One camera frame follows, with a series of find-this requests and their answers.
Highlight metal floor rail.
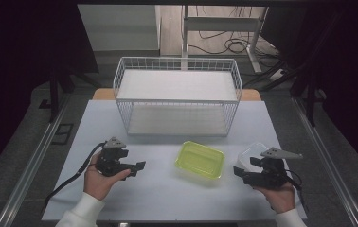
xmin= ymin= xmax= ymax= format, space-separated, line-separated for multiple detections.
xmin=292 ymin=96 xmax=358 ymax=227
xmin=0 ymin=94 xmax=71 ymax=227

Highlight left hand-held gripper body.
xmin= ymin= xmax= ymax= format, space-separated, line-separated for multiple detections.
xmin=96 ymin=136 xmax=132 ymax=178

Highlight hand-held gripper black cable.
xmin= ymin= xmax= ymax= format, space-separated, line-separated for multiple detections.
xmin=43 ymin=142 xmax=106 ymax=210
xmin=284 ymin=169 xmax=310 ymax=213

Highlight green plastic container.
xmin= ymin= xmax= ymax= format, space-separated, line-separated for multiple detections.
xmin=174 ymin=140 xmax=226 ymax=181

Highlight right hand-held gripper black cable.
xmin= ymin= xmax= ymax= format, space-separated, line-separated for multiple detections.
xmin=284 ymin=169 xmax=310 ymax=213

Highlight person's left hand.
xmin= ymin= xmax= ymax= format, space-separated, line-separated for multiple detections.
xmin=83 ymin=152 xmax=132 ymax=201

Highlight black floor cables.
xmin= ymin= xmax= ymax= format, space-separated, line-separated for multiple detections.
xmin=188 ymin=5 xmax=283 ymax=69

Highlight black metal stand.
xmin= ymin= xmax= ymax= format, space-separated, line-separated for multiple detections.
xmin=48 ymin=61 xmax=103 ymax=125
xmin=242 ymin=12 xmax=343 ymax=128

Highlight white translucent plastic container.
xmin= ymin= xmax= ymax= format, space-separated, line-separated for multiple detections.
xmin=237 ymin=142 xmax=272 ymax=173

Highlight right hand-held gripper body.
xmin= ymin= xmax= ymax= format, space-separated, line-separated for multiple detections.
xmin=242 ymin=147 xmax=304 ymax=191

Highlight left hand-held gripper black cable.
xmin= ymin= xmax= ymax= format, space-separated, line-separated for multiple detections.
xmin=43 ymin=142 xmax=106 ymax=210

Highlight person's right hand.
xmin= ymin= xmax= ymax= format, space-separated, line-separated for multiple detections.
xmin=254 ymin=181 xmax=296 ymax=215

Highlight white power strip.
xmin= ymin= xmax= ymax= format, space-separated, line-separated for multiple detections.
xmin=268 ymin=68 xmax=287 ymax=81

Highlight white wire shelf rack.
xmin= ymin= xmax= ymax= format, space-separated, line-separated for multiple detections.
xmin=113 ymin=56 xmax=243 ymax=137

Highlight white metal desk frame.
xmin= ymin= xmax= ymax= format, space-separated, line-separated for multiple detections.
xmin=181 ymin=5 xmax=270 ymax=75

